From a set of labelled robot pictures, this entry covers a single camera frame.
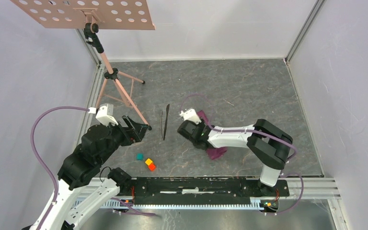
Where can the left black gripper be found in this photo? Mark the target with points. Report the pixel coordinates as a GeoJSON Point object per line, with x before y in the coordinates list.
{"type": "Point", "coordinates": [136, 133]}

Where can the purple cloth napkin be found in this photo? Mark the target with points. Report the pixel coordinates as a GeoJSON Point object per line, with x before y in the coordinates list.
{"type": "Point", "coordinates": [213, 153]}

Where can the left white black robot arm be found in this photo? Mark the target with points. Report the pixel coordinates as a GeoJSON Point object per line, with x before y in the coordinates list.
{"type": "Point", "coordinates": [78, 169]}

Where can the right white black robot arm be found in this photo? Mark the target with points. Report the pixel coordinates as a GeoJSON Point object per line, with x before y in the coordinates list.
{"type": "Point", "coordinates": [270, 144]}

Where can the silver fork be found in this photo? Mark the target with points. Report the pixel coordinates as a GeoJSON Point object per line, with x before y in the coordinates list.
{"type": "Point", "coordinates": [161, 123]}

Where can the teal cube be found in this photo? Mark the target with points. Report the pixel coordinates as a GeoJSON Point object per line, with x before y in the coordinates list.
{"type": "Point", "coordinates": [139, 157]}

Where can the yellow cube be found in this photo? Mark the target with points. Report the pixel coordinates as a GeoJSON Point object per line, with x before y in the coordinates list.
{"type": "Point", "coordinates": [148, 161]}

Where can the orange cube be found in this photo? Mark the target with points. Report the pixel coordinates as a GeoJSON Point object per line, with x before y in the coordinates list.
{"type": "Point", "coordinates": [152, 167]}

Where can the pink music stand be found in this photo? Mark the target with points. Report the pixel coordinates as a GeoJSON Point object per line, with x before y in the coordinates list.
{"type": "Point", "coordinates": [91, 16]}

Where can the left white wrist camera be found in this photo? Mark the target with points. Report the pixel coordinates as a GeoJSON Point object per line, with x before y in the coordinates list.
{"type": "Point", "coordinates": [104, 114]}

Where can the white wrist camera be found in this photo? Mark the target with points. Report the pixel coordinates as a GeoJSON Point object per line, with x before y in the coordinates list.
{"type": "Point", "coordinates": [190, 115]}
{"type": "Point", "coordinates": [104, 114]}

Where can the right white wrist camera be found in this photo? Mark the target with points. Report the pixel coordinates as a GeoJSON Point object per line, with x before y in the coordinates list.
{"type": "Point", "coordinates": [190, 115]}

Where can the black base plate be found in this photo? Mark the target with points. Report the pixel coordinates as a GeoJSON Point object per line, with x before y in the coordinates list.
{"type": "Point", "coordinates": [200, 190]}

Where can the aluminium frame rail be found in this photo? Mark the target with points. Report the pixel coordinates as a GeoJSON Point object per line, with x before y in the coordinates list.
{"type": "Point", "coordinates": [300, 189]}

